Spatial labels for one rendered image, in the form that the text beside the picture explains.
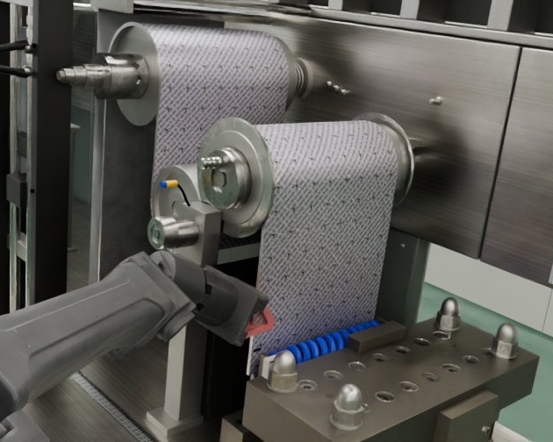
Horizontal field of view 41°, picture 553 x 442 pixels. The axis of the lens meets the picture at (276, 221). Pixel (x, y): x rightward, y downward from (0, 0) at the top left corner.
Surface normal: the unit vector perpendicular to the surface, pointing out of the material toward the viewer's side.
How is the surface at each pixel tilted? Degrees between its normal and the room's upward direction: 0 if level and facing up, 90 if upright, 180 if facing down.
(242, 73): 76
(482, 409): 90
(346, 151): 55
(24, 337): 40
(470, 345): 0
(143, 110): 90
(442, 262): 90
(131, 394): 0
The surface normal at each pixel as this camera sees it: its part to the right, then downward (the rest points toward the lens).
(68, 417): 0.11, -0.95
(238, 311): -0.59, -0.36
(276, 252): 0.66, 0.29
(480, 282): -0.74, 0.12
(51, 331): 0.71, -0.69
